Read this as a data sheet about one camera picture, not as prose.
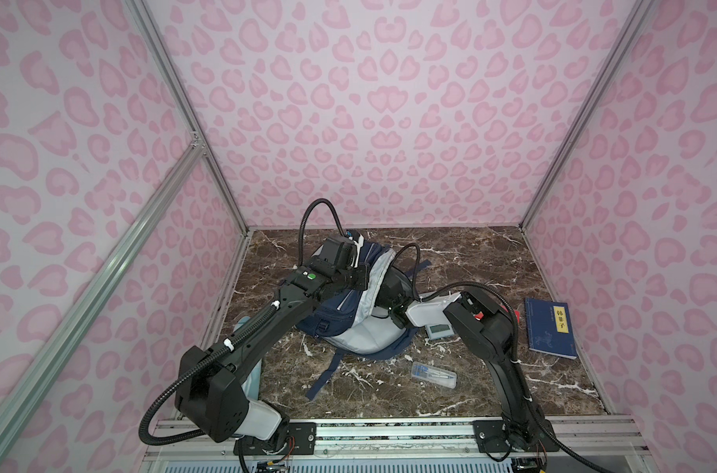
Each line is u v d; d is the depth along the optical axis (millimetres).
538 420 598
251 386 781
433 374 825
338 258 605
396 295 777
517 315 951
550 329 909
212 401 400
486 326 557
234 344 434
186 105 841
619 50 749
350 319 774
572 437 744
